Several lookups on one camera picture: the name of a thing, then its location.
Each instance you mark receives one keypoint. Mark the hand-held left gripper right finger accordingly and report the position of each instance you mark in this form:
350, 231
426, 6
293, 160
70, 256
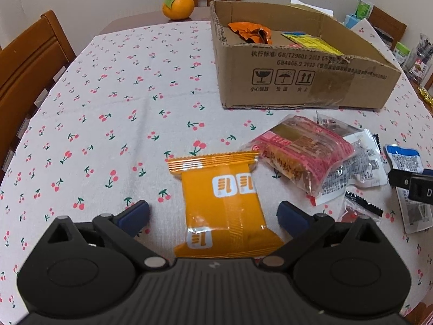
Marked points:
292, 218

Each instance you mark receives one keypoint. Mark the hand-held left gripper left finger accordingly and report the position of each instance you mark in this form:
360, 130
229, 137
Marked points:
132, 216

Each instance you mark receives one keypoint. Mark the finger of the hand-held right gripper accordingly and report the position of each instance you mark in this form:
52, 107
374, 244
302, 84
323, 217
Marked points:
399, 177

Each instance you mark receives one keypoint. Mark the blue white snack packet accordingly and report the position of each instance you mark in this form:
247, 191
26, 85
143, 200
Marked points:
404, 159

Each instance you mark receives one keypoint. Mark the white grey snack packet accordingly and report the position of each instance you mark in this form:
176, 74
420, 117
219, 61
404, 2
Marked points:
365, 166

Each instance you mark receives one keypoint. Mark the black red snack packet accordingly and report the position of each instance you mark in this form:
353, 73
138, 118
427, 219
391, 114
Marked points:
360, 210

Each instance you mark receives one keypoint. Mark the clear red pastry packet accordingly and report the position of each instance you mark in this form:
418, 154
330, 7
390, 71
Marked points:
301, 152

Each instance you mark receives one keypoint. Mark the orange pastry packet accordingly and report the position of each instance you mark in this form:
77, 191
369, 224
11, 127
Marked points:
223, 210

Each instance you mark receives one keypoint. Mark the cardboard box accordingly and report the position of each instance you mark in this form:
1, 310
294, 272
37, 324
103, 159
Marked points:
304, 74

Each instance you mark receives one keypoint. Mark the long yellow snack bag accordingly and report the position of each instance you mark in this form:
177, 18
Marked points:
314, 43

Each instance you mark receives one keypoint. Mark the orange snack packet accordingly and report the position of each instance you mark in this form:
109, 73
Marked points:
250, 31

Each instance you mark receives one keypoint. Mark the gold foil candies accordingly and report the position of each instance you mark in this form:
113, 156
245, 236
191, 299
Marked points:
426, 94

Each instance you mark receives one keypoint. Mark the clear jar with pens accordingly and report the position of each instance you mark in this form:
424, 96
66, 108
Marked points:
421, 61

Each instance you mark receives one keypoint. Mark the cherry print tablecloth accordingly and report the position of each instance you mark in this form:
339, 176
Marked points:
118, 91

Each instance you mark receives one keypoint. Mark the small blue container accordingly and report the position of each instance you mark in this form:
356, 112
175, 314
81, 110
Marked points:
351, 20

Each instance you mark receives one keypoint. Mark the green white carton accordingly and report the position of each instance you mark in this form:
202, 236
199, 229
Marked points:
362, 8

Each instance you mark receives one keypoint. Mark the orange with green leaf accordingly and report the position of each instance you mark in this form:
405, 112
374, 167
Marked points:
178, 5

